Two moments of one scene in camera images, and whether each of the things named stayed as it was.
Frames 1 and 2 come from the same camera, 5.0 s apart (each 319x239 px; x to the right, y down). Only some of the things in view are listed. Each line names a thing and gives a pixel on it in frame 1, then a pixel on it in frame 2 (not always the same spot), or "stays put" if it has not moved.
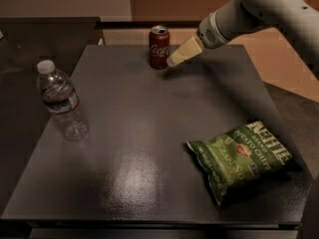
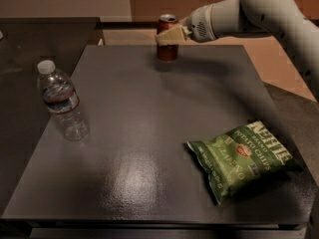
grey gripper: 208,34 to 197,25
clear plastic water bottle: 60,97 stays put
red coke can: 159,47 to 169,52
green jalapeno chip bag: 236,161 stays put
